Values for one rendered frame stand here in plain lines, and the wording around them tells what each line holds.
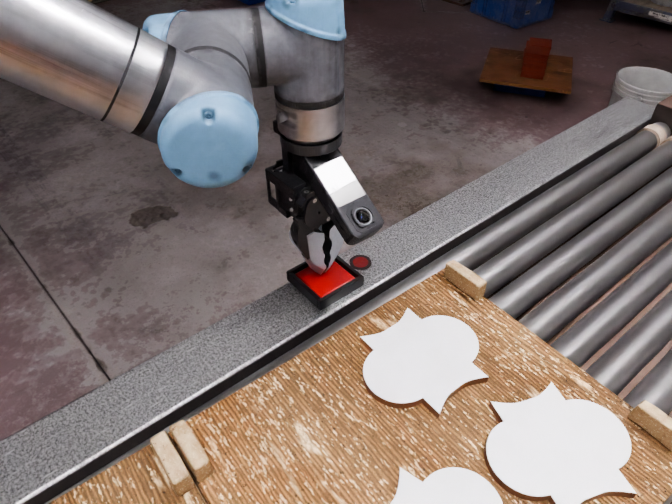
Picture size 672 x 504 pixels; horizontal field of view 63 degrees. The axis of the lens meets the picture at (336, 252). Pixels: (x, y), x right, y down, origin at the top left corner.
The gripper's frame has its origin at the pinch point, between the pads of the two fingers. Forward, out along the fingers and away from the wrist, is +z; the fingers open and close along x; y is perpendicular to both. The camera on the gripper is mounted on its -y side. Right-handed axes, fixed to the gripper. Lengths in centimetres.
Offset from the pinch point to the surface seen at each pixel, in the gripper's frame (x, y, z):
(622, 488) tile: -2.4, -41.3, -0.5
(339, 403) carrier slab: 11.7, -17.1, 0.5
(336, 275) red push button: -1.1, -1.0, 1.3
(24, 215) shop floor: 19, 187, 94
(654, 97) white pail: -222, 43, 60
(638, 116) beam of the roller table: -79, -3, 3
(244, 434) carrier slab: 21.6, -13.7, 0.5
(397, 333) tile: 0.8, -14.7, -0.5
